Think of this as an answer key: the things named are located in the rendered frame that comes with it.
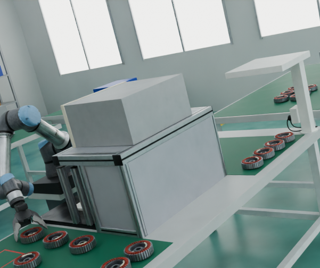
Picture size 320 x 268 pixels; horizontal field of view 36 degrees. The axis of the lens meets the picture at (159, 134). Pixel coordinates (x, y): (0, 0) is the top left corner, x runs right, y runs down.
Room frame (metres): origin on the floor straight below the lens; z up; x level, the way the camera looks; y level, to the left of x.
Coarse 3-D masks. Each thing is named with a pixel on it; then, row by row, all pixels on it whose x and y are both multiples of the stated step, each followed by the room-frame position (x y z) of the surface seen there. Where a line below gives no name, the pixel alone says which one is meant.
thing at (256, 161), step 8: (280, 136) 2.74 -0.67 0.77; (288, 136) 2.67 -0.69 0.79; (264, 144) 2.64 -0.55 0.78; (272, 144) 2.63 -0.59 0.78; (280, 144) 2.57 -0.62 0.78; (256, 152) 2.53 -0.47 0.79; (264, 152) 2.53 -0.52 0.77; (272, 152) 2.49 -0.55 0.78; (248, 160) 2.46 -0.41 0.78; (256, 160) 2.45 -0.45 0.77; (248, 168) 2.38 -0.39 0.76
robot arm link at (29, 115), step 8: (8, 112) 2.68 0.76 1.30; (16, 112) 2.64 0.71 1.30; (24, 112) 2.62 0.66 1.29; (32, 112) 2.66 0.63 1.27; (8, 120) 2.65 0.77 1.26; (16, 120) 2.63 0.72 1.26; (24, 120) 2.61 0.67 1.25; (32, 120) 2.63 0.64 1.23; (40, 120) 2.71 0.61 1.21; (16, 128) 2.65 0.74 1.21; (24, 128) 2.65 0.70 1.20; (32, 128) 2.67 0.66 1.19; (40, 128) 2.73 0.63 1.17; (48, 128) 2.78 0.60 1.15; (40, 136) 2.79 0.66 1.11; (48, 136) 2.79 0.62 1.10; (56, 136) 2.83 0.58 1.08; (64, 136) 2.90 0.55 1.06; (56, 144) 2.88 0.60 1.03; (64, 144) 2.89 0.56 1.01; (56, 152) 2.95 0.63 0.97
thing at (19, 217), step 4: (16, 200) 2.30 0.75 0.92; (20, 200) 2.31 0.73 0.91; (12, 204) 2.30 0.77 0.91; (16, 212) 2.26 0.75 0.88; (20, 212) 2.26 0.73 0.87; (24, 212) 2.27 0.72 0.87; (28, 212) 2.27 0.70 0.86; (16, 216) 2.25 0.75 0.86; (20, 216) 2.25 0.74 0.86; (24, 216) 2.25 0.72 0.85; (28, 216) 2.25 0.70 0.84; (20, 220) 2.23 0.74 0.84; (24, 220) 2.25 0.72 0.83; (28, 220) 2.28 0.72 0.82; (32, 220) 2.30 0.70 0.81; (20, 224) 2.26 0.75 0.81; (24, 224) 2.28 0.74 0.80; (28, 224) 2.30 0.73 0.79
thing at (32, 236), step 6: (30, 228) 2.25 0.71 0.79; (36, 228) 2.23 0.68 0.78; (42, 228) 2.22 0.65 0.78; (24, 234) 2.20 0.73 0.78; (30, 234) 2.17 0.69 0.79; (36, 234) 2.16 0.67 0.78; (42, 234) 2.18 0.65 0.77; (24, 240) 2.15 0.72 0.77; (30, 240) 2.15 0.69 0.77; (36, 240) 2.16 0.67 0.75
